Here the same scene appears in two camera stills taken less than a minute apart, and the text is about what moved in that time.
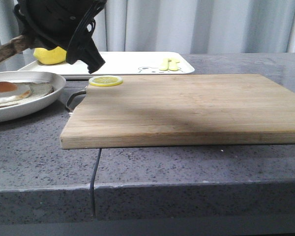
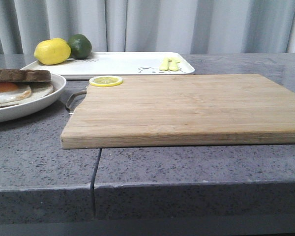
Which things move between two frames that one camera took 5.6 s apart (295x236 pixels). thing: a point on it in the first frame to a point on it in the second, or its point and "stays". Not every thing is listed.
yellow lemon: [55, 55] stays
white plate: [11, 111] stays
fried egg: [2, 92] stays
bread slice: [13, 47] to [8, 75]
